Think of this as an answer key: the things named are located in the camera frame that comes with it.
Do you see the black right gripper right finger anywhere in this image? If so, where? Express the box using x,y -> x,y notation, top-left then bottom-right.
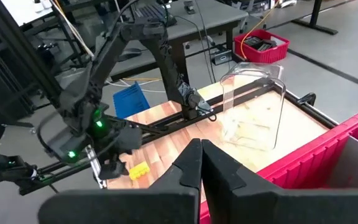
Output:
201,139 -> 358,224

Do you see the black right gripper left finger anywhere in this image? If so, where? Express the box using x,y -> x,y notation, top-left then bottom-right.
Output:
38,138 -> 203,224

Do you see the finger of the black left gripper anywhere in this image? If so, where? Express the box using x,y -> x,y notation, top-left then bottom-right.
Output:
99,152 -> 129,180

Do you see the large red plastic bin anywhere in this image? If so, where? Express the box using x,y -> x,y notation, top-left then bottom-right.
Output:
199,102 -> 358,224

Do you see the clear plastic tray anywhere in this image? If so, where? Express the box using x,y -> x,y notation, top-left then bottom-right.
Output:
219,61 -> 287,152

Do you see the yellow toy brick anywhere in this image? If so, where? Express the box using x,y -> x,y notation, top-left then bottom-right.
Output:
128,161 -> 151,181

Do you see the blue plastic bin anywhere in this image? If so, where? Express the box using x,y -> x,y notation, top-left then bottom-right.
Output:
112,81 -> 151,120

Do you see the grey mouse platform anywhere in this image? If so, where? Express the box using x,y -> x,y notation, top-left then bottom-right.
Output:
109,40 -> 183,82

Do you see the black computer mouse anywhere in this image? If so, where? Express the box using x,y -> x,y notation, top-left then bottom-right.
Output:
118,47 -> 142,62

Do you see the black keyboard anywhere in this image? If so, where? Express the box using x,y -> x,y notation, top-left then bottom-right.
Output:
134,3 -> 177,27

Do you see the grey power box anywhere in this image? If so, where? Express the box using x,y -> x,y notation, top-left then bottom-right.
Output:
211,49 -> 233,65

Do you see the black bar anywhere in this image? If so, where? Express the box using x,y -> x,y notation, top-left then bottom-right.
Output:
0,0 -> 63,103

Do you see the small red crate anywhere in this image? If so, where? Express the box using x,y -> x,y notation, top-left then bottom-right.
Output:
234,29 -> 291,64

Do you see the grey desk top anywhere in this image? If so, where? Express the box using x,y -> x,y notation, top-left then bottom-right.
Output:
163,0 -> 249,85

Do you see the black electronic box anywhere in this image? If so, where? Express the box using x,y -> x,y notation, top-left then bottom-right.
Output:
244,36 -> 264,47
258,39 -> 278,52

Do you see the black desk leg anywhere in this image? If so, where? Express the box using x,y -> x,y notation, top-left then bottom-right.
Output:
290,0 -> 339,35

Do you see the aluminium rail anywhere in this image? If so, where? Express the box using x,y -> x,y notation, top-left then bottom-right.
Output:
85,145 -> 108,190

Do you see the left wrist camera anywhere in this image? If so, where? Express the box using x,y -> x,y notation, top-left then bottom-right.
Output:
44,124 -> 88,164

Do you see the black camera unit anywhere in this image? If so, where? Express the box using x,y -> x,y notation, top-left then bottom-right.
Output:
0,152 -> 40,190

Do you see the yellow cable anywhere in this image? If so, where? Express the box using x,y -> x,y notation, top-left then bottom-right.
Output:
240,0 -> 281,60

